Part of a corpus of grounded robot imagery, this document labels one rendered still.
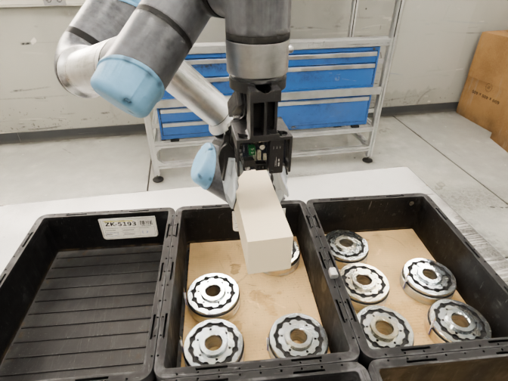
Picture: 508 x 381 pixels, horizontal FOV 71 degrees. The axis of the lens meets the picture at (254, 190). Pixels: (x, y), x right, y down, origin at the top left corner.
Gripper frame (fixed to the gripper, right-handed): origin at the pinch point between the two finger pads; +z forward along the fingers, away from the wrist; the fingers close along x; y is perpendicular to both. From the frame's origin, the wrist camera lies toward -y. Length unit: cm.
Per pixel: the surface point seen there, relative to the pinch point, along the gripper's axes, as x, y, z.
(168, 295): -15.6, 3.8, 16.0
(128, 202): -33, -58, 39
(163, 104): -27, -183, 51
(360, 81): 110, -187, 45
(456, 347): 26.6, 21.1, 15.9
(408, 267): 33.5, -0.9, 23.1
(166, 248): -16.1, -8.0, 16.0
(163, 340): -16.1, 12.3, 15.9
